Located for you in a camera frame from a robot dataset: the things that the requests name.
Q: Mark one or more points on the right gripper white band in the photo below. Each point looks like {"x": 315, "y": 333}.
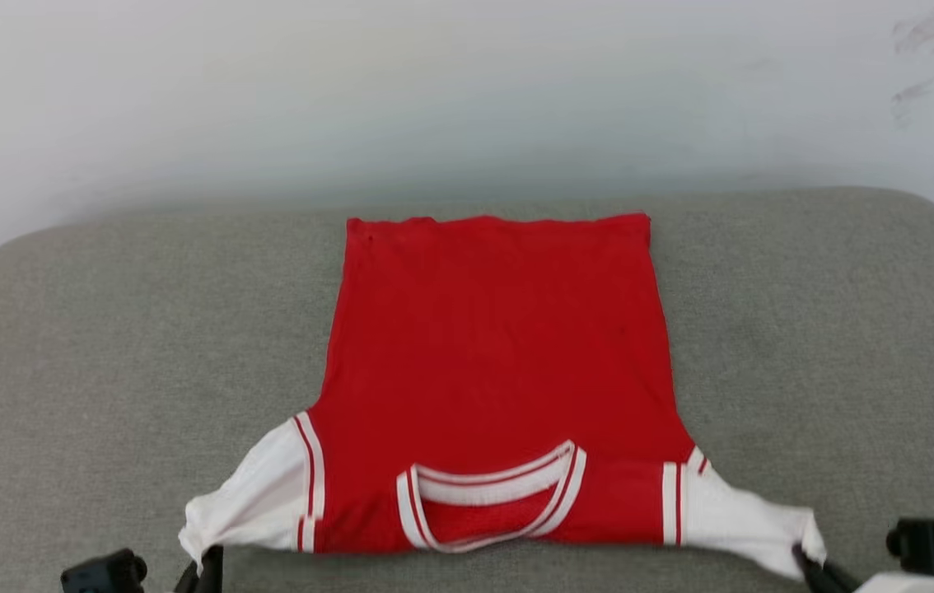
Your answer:
{"x": 928, "y": 543}

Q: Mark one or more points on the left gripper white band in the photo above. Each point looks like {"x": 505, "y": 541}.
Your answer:
{"x": 105, "y": 576}

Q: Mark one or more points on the red and white jersey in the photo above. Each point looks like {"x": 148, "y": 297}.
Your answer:
{"x": 500, "y": 346}

